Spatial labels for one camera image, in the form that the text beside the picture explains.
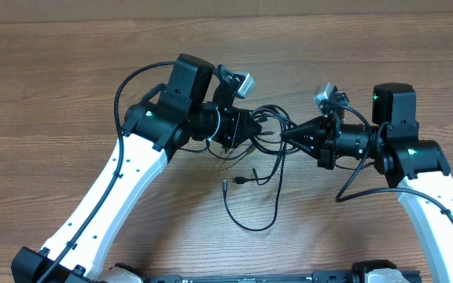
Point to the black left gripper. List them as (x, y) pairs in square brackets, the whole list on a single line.
[(235, 135)]

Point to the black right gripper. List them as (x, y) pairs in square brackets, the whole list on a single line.
[(322, 144)]

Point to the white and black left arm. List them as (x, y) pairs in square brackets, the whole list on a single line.
[(196, 103)]

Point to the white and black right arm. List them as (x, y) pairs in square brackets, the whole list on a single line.
[(416, 170)]

